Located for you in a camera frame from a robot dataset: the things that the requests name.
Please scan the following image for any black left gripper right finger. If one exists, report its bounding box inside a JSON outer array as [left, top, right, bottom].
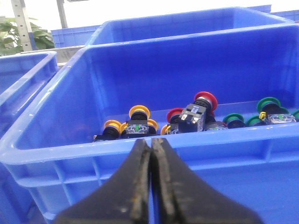
[[151, 138, 263, 224]]

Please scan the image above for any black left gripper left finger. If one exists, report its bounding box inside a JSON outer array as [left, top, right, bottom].
[[54, 139, 151, 224]]

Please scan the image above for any yellow mushroom push button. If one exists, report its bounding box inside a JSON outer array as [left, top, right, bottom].
[[120, 105, 159, 139]]

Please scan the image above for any red mushroom push button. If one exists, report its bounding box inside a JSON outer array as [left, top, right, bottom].
[[178, 91, 218, 133]]

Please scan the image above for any blue bin holding buttons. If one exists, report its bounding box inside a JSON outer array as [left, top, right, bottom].
[[0, 24, 299, 224]]

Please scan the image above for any yellow push button small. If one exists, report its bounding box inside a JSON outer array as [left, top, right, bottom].
[[160, 124, 171, 135]]

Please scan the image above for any yellow push button left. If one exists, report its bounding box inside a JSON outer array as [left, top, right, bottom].
[[93, 119, 121, 141]]

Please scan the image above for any green push button low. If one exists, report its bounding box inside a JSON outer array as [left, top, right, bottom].
[[223, 113, 246, 129]]

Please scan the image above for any green push button tall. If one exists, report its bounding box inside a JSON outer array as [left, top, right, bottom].
[[257, 97, 297, 125]]

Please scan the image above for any blue bin at left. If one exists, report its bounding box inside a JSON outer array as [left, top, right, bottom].
[[0, 51, 58, 136]]

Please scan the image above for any blue bin behind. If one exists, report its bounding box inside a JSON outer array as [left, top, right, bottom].
[[85, 7, 292, 46]]

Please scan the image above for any green leafy plant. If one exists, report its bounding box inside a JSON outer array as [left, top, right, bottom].
[[0, 17, 54, 56]]

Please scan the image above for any perforated metal post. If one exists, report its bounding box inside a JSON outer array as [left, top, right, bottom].
[[11, 0, 35, 51]]

